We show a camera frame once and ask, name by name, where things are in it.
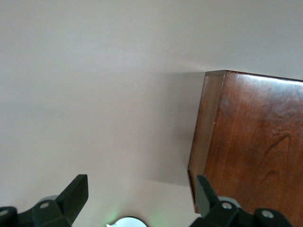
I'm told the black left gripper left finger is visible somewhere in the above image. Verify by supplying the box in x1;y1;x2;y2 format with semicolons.
0;174;89;227

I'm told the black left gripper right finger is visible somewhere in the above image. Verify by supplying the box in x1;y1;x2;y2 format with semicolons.
189;175;291;227

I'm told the dark wooden drawer cabinet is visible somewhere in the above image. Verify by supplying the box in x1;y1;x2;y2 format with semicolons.
187;70;303;227

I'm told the brown table cover sheet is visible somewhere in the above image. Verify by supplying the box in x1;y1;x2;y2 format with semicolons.
0;0;303;227

